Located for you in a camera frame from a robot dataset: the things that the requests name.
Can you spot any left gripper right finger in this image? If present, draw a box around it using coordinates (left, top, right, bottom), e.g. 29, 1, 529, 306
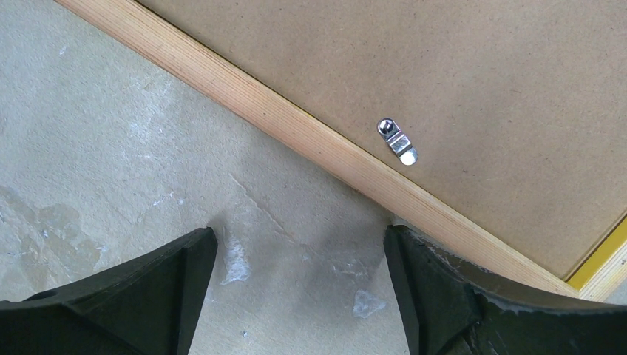
384, 226, 626, 354

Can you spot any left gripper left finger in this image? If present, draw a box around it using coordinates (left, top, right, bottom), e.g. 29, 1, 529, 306
1, 228, 218, 354

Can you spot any yellow picture frame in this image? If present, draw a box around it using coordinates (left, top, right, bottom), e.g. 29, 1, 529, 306
63, 1, 626, 302

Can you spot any brown cardboard backing board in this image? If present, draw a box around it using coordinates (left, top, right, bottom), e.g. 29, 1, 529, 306
145, 1, 626, 277

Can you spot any small metal frame clip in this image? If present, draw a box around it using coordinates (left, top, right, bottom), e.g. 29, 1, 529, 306
377, 118, 418, 166

